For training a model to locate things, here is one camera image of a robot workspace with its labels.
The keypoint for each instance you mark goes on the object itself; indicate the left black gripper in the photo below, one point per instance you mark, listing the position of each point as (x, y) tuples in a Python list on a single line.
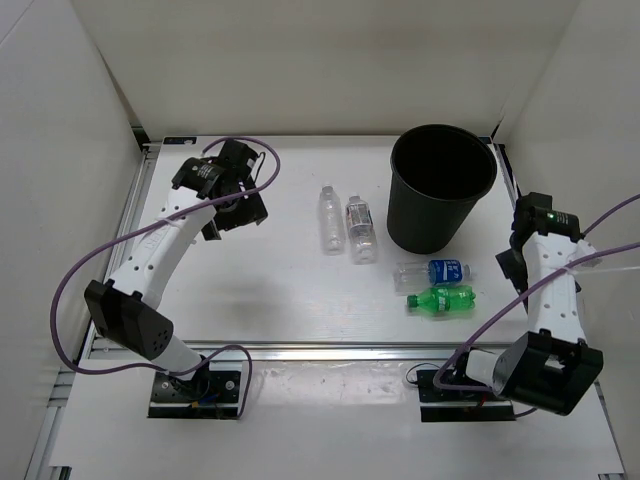
[(251, 211)]

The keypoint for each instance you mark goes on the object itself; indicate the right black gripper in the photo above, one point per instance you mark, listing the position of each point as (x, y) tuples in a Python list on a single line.
[(510, 271)]

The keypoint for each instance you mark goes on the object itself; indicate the green plastic bottle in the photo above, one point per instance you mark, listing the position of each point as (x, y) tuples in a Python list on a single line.
[(443, 300)]

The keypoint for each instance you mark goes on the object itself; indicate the clear bottle with blue label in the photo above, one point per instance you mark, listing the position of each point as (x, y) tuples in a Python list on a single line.
[(417, 276)]

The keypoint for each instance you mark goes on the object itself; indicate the clear unlabelled plastic bottle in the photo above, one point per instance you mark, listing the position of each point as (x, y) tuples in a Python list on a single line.
[(332, 233)]

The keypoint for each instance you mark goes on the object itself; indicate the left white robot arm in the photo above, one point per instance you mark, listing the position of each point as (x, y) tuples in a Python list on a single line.
[(124, 309)]

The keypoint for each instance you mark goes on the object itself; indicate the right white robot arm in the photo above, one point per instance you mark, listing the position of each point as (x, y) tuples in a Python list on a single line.
[(551, 366)]

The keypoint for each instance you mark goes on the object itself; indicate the black plastic bin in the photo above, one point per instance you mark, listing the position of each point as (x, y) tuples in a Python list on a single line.
[(439, 173)]

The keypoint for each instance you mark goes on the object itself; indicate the blue white sticker label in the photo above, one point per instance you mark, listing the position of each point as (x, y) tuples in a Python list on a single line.
[(180, 140)]

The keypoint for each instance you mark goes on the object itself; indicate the clear bottle with white label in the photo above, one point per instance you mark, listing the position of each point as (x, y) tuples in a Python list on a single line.
[(360, 229)]

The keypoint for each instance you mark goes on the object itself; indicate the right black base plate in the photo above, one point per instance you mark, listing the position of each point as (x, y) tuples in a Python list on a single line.
[(445, 406)]

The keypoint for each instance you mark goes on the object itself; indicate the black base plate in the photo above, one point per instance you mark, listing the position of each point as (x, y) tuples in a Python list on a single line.
[(214, 396), (445, 406)]

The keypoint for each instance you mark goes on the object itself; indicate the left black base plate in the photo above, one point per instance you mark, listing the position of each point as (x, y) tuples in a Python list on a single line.
[(214, 396)]

